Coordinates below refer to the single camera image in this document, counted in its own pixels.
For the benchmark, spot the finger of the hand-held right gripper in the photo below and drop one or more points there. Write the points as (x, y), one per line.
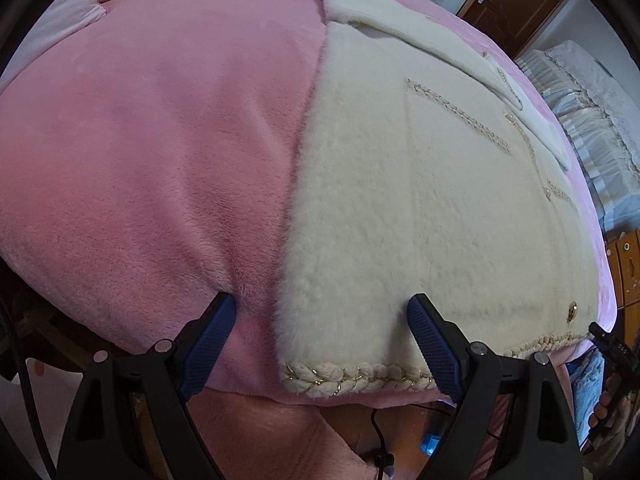
(612, 345)

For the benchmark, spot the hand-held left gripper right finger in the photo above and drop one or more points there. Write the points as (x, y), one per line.
(432, 346)

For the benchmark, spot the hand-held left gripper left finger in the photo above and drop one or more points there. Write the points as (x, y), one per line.
(210, 341)

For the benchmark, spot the white fluffy cardigan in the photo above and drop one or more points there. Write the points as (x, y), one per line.
(400, 210)

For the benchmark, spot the person's right hand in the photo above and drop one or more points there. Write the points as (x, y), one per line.
(601, 405)

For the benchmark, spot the blue cloth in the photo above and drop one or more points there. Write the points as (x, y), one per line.
(585, 385)

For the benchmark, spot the wooden drawer cabinet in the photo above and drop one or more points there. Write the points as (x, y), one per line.
(627, 265)

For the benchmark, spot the small blue object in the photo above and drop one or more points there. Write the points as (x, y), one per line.
(431, 444)

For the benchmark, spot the person's pink fleece clothing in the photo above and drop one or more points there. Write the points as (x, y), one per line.
(280, 440)

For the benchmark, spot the pink fleece bed blanket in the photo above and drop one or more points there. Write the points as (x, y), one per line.
(150, 160)

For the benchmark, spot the white lace furniture cover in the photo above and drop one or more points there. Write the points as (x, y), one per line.
(595, 105)

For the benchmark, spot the brown wooden door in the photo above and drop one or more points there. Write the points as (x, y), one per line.
(520, 0)

